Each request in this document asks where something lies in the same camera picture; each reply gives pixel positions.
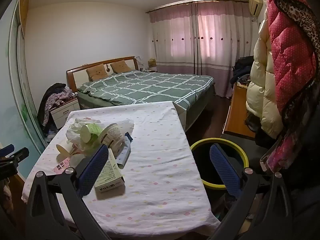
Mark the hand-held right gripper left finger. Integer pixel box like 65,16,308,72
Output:
26,144,110,240

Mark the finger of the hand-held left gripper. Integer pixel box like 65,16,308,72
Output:
6,148,30,165
0,144,15,156

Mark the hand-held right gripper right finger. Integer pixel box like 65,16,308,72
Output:
209,143,294,240

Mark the green white carton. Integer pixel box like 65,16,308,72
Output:
94,146,125,194

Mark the yellow rim trash bin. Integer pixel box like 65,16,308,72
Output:
190,137,249,189

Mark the pink packet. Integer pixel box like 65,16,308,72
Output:
53,156,72,174

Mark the white blue tube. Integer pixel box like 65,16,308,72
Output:
116,132,132,169

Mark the green cup with cream lid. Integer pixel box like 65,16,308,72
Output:
79,123,103,144

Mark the white green plastic bag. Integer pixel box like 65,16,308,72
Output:
65,122,100,155

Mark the sliding wardrobe door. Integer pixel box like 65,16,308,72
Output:
0,0,48,180

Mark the dark bag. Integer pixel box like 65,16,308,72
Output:
244,110,262,133

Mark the dark hanging jacket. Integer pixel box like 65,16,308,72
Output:
37,82,67,133

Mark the wooden desk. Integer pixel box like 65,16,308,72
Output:
222,82,256,138

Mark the white nightstand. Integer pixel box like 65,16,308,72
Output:
50,97,81,130

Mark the pink floral garment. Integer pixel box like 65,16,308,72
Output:
260,127,316,173

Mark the table with dotted white cloth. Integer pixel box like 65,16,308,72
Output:
22,101,222,236

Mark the floral clothes pile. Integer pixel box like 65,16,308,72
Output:
51,86,76,107

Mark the cream puffer jacket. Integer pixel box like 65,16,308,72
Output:
246,17,282,139

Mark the tan pillow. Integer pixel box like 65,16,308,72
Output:
86,64,109,82
110,60,132,74

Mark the green plaid duvet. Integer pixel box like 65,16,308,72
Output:
77,70,214,107

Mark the dark clothes pile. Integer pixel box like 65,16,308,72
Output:
232,55,256,84

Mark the red quilted jacket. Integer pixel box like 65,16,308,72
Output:
260,0,318,123

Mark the pink white curtain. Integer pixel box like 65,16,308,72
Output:
197,1,254,98
149,2,200,75

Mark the curtain rod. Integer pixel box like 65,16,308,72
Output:
146,0,250,13

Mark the wooden bed frame with headboard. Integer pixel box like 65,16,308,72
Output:
66,56,215,130

